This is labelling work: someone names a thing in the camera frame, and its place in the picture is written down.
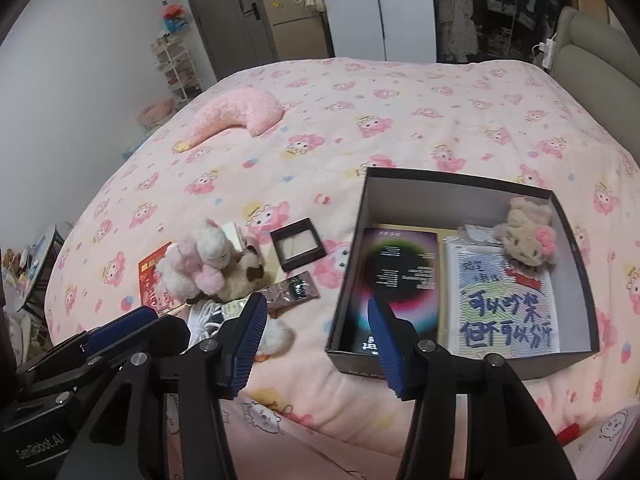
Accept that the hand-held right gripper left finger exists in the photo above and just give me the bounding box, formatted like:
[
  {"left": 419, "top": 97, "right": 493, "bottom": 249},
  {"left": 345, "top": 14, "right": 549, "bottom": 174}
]
[{"left": 70, "top": 291, "right": 270, "bottom": 480}]

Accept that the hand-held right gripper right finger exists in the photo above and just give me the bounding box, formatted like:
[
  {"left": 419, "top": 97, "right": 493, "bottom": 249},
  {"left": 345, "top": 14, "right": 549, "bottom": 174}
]
[{"left": 366, "top": 294, "right": 571, "bottom": 480}]

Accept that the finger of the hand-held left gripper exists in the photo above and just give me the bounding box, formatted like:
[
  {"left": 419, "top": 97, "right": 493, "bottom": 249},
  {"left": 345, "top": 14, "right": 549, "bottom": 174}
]
[
  {"left": 50, "top": 306, "right": 161, "bottom": 361},
  {"left": 85, "top": 316, "right": 192, "bottom": 377}
]

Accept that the red envelope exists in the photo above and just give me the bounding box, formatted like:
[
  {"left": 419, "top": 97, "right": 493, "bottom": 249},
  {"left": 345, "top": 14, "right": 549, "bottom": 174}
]
[{"left": 137, "top": 242, "right": 176, "bottom": 316}]

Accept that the small brown plush toy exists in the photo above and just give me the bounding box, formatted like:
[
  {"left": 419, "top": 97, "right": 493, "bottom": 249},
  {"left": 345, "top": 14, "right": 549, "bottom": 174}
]
[{"left": 220, "top": 247, "right": 273, "bottom": 303}]

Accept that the black booklet colourful ring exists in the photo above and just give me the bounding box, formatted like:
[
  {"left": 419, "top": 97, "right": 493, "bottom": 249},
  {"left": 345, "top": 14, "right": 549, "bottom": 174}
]
[{"left": 347, "top": 227, "right": 443, "bottom": 358}]

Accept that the pink and white plush toy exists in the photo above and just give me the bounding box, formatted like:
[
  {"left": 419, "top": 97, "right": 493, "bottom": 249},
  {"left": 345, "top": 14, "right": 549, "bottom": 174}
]
[{"left": 157, "top": 217, "right": 246, "bottom": 306}]

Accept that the clear packet with blue print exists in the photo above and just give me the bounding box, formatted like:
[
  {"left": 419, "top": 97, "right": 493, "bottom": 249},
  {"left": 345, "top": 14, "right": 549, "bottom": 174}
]
[{"left": 442, "top": 235, "right": 561, "bottom": 361}]

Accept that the cream plush with pink bow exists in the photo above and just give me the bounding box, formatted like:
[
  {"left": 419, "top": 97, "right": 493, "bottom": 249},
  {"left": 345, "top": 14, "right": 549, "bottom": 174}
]
[{"left": 492, "top": 196, "right": 560, "bottom": 267}]

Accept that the black storage box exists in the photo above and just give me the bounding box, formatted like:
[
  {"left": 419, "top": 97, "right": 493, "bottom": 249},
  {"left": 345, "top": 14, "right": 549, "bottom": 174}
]
[{"left": 325, "top": 166, "right": 601, "bottom": 382}]

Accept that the white curly plush toy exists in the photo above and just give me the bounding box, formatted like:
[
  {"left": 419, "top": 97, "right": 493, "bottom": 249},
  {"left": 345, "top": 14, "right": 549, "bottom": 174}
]
[{"left": 252, "top": 317, "right": 296, "bottom": 363}]

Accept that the brown sachet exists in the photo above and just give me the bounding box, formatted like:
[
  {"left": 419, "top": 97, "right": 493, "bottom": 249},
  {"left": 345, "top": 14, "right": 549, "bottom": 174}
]
[{"left": 222, "top": 270, "right": 321, "bottom": 318}]

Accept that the round black side table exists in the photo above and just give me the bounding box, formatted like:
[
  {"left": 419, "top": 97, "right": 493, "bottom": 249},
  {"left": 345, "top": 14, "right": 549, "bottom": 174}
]
[{"left": 0, "top": 224, "right": 66, "bottom": 321}]

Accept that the white card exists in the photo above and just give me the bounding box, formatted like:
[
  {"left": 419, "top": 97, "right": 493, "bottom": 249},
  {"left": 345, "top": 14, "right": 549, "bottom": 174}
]
[{"left": 220, "top": 221, "right": 251, "bottom": 251}]

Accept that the pink printed pajamas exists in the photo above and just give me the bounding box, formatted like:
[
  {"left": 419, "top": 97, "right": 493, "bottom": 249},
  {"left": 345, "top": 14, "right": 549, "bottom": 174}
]
[{"left": 165, "top": 385, "right": 631, "bottom": 480}]

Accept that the small clear bag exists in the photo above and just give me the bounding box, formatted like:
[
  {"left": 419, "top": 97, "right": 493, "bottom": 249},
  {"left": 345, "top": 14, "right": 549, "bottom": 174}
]
[{"left": 457, "top": 224, "right": 503, "bottom": 247}]

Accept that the pink pet bed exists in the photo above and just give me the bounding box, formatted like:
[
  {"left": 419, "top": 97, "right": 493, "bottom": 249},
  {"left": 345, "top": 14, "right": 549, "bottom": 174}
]
[{"left": 137, "top": 97, "right": 176, "bottom": 128}]

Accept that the pink printed blanket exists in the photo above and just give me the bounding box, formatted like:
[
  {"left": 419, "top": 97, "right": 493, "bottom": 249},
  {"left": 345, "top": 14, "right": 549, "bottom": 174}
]
[{"left": 44, "top": 56, "right": 640, "bottom": 480}]

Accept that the pink moon pillow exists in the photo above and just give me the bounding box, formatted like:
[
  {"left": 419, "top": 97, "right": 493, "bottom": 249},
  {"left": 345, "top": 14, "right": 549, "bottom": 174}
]
[{"left": 182, "top": 86, "right": 285, "bottom": 147}]

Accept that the white shelf rack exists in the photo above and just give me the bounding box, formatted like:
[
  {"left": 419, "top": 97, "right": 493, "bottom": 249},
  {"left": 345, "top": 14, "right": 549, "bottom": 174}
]
[{"left": 151, "top": 37, "right": 203, "bottom": 103}]

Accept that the red and blue toy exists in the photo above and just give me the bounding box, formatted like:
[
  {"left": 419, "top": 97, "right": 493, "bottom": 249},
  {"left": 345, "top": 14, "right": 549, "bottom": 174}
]
[{"left": 161, "top": 2, "right": 193, "bottom": 33}]

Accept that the grey door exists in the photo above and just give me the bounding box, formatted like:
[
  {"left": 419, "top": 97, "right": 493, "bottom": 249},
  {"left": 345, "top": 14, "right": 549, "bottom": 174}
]
[{"left": 178, "top": 0, "right": 280, "bottom": 83}]

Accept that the beige cabinet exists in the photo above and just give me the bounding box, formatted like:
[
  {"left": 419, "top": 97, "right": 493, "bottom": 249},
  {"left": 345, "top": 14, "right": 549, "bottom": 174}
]
[{"left": 260, "top": 0, "right": 333, "bottom": 61}]

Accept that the white power strip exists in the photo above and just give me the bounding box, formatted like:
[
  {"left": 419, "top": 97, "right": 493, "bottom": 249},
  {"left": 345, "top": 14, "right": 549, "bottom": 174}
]
[{"left": 532, "top": 37, "right": 558, "bottom": 68}]

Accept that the white wardrobe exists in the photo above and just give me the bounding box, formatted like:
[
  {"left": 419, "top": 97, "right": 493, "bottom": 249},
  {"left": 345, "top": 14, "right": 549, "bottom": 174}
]
[{"left": 314, "top": 0, "right": 437, "bottom": 63}]

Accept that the dark glass wardrobe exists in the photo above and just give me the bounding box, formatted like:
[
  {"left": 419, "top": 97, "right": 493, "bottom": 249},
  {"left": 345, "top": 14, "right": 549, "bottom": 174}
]
[{"left": 430, "top": 0, "right": 576, "bottom": 66}]

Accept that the grey padded headboard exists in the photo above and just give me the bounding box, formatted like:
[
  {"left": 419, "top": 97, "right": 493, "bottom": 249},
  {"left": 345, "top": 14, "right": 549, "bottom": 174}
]
[{"left": 545, "top": 6, "right": 640, "bottom": 161}]

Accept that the white cable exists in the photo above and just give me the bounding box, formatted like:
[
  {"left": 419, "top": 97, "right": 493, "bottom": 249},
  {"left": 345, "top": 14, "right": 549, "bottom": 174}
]
[{"left": 187, "top": 300, "right": 226, "bottom": 346}]

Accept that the small black frame box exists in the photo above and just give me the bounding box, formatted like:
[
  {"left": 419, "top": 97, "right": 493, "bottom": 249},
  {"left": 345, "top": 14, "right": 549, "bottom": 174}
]
[{"left": 270, "top": 218, "right": 328, "bottom": 273}]

